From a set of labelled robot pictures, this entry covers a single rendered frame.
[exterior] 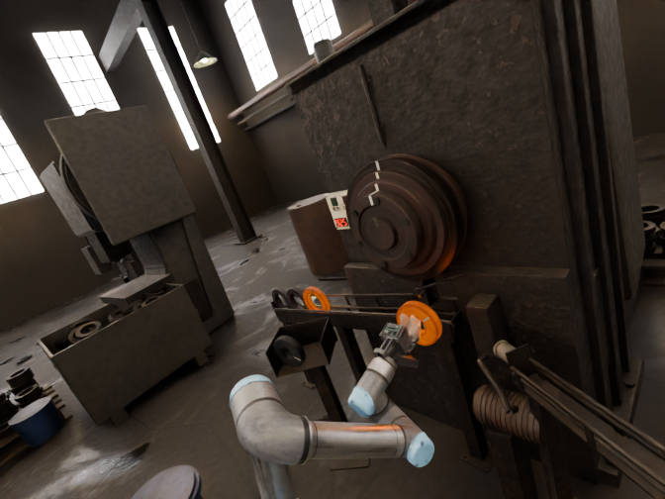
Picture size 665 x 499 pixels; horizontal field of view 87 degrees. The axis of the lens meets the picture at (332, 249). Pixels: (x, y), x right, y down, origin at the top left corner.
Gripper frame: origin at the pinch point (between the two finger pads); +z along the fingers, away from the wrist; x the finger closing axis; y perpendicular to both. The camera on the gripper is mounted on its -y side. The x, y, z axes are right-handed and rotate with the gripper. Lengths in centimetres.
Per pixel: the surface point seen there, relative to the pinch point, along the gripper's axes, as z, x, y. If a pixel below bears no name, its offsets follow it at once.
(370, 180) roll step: 26.7, 16.2, 38.8
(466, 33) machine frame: 52, -18, 66
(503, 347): 7.5, -20.8, -17.2
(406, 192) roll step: 23.3, 1.3, 34.1
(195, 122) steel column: 319, 663, 96
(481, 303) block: 17.4, -12.7, -9.0
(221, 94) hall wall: 636, 1016, 132
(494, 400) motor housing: -3.8, -17.8, -31.5
